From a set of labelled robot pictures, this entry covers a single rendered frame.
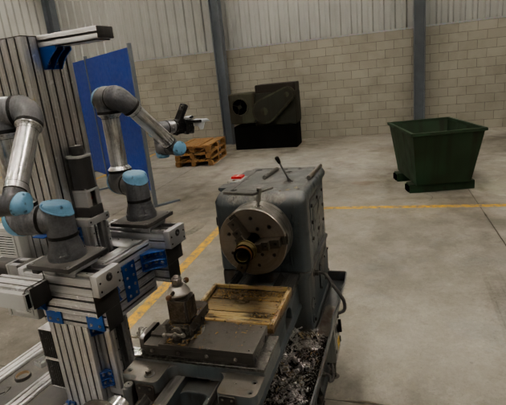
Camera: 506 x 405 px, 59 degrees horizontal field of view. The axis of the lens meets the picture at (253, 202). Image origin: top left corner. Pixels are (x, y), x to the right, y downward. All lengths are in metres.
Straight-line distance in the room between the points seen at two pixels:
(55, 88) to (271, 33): 10.22
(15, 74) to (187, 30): 10.84
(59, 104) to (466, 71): 10.54
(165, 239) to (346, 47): 9.95
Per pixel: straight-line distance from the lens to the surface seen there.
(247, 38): 12.21
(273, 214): 1.95
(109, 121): 2.32
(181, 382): 1.59
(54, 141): 2.11
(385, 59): 11.71
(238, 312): 1.87
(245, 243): 1.89
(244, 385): 1.46
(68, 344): 2.48
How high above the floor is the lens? 1.80
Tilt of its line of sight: 16 degrees down
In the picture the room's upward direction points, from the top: 6 degrees counter-clockwise
